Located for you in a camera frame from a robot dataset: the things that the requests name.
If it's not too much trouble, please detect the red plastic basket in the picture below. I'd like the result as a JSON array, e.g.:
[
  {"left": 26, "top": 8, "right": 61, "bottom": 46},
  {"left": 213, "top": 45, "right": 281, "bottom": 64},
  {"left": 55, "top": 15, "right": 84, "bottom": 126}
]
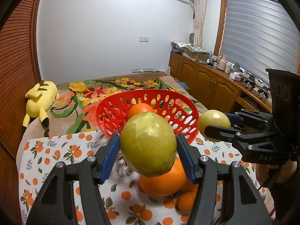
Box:
[{"left": 96, "top": 89, "right": 200, "bottom": 144}]

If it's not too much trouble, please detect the grey window blind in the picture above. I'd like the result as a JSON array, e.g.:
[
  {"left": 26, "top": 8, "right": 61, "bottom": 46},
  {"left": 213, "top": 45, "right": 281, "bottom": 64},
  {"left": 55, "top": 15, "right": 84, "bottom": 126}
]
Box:
[{"left": 220, "top": 0, "right": 300, "bottom": 78}]

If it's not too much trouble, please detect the wooden window frame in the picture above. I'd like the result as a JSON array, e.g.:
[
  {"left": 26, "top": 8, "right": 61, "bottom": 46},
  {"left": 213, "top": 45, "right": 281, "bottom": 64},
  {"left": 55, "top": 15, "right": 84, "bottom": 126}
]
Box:
[{"left": 214, "top": 0, "right": 270, "bottom": 57}]

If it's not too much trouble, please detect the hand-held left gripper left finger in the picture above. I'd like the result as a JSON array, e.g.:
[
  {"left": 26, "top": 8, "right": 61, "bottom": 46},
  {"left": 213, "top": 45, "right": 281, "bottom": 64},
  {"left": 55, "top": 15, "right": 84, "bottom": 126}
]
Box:
[{"left": 26, "top": 133, "right": 121, "bottom": 225}]

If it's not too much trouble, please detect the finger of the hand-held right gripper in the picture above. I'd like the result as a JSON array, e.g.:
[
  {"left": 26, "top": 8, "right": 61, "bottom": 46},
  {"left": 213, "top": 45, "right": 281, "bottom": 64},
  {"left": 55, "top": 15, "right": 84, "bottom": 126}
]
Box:
[
  {"left": 204, "top": 125, "right": 275, "bottom": 151},
  {"left": 225, "top": 109, "right": 275, "bottom": 132}
]

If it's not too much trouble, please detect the yellow plush toy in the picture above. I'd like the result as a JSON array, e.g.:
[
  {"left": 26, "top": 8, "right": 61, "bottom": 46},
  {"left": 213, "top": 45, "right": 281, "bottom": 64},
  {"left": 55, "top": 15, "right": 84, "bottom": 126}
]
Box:
[{"left": 22, "top": 80, "right": 60, "bottom": 134}]

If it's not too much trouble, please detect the large yellow-green pear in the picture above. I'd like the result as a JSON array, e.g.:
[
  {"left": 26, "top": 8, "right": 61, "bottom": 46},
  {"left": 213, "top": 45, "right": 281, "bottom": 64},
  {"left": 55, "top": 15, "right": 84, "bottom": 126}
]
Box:
[
  {"left": 120, "top": 112, "right": 177, "bottom": 178},
  {"left": 197, "top": 110, "right": 231, "bottom": 143}
]

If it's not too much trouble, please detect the medium orange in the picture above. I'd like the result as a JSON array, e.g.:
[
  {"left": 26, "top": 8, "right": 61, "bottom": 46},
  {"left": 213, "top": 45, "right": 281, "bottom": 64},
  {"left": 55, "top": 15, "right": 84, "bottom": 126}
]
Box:
[{"left": 128, "top": 103, "right": 155, "bottom": 120}]

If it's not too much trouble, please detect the wooden cabinet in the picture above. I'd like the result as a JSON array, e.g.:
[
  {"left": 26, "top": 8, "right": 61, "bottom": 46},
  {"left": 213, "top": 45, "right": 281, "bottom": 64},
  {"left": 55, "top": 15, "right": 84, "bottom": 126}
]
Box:
[{"left": 169, "top": 53, "right": 273, "bottom": 118}]

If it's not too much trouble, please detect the wooden louvred wardrobe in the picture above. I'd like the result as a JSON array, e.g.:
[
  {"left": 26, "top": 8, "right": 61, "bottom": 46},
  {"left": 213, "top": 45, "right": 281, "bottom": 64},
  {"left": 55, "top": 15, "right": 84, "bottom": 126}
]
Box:
[{"left": 0, "top": 0, "right": 45, "bottom": 225}]

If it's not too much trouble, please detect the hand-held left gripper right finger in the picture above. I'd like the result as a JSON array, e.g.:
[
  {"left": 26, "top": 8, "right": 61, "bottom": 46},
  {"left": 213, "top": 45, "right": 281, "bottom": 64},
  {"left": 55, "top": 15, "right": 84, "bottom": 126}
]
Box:
[{"left": 176, "top": 134, "right": 273, "bottom": 225}]

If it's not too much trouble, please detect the person's right hand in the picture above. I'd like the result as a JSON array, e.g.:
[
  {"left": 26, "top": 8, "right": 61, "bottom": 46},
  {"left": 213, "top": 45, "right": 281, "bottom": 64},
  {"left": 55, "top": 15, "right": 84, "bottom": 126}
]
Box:
[{"left": 255, "top": 161, "right": 294, "bottom": 188}]

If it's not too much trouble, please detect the floral blanket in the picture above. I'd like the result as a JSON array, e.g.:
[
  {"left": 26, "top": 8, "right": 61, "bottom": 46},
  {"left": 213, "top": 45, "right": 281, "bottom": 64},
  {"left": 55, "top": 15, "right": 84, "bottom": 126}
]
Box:
[{"left": 16, "top": 71, "right": 208, "bottom": 160}]

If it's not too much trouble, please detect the printed cloth pile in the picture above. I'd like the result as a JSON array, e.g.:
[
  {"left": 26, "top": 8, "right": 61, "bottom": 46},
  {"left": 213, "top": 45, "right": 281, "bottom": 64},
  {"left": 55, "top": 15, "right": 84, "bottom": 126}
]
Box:
[{"left": 171, "top": 41, "right": 207, "bottom": 52}]

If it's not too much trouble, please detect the pink kettle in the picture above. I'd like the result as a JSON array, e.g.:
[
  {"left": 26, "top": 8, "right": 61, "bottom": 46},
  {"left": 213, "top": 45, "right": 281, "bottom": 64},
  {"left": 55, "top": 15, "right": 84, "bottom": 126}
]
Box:
[{"left": 217, "top": 54, "right": 227, "bottom": 71}]

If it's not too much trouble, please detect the orange print white cloth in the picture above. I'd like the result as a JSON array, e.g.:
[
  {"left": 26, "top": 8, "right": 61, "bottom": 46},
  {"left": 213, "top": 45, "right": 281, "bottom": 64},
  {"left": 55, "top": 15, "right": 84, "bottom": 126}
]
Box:
[{"left": 17, "top": 119, "right": 277, "bottom": 225}]

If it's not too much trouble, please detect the small mandarin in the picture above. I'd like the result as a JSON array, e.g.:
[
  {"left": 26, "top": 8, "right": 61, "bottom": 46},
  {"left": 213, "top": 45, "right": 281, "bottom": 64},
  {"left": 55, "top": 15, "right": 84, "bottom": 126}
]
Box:
[
  {"left": 181, "top": 178, "right": 199, "bottom": 193},
  {"left": 177, "top": 190, "right": 198, "bottom": 212}
]

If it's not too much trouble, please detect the large orange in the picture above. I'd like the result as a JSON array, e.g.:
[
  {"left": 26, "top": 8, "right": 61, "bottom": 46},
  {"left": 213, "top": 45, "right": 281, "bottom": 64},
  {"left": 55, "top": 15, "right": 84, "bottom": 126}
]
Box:
[{"left": 140, "top": 157, "right": 188, "bottom": 197}]

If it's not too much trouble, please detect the cream curtain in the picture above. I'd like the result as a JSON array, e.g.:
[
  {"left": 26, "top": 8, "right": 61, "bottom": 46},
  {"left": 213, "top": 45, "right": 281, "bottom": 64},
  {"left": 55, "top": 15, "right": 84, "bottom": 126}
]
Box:
[{"left": 193, "top": 0, "right": 208, "bottom": 47}]

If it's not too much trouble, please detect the cardboard box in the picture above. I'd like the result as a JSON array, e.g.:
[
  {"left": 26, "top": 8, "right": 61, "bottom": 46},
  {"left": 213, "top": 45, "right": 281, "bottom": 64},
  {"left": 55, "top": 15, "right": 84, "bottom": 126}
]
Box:
[{"left": 185, "top": 52, "right": 209, "bottom": 62}]

